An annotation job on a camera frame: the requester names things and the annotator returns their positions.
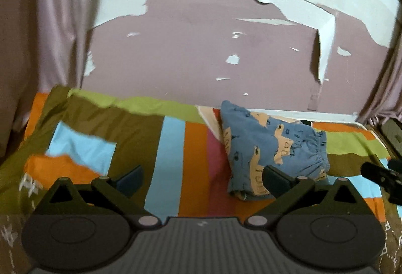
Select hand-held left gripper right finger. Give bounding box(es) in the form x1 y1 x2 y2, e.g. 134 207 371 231
245 165 365 228

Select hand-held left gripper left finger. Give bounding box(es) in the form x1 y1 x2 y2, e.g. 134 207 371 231
41 165 161 228

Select blue pants with orange print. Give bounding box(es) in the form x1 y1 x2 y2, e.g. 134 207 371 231
220 100 331 202

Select colourful patchwork pillow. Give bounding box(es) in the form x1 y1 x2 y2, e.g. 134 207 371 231
0 85 165 215

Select colourful striped bed sheet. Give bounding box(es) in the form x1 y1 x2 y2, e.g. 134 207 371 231
0 90 402 274

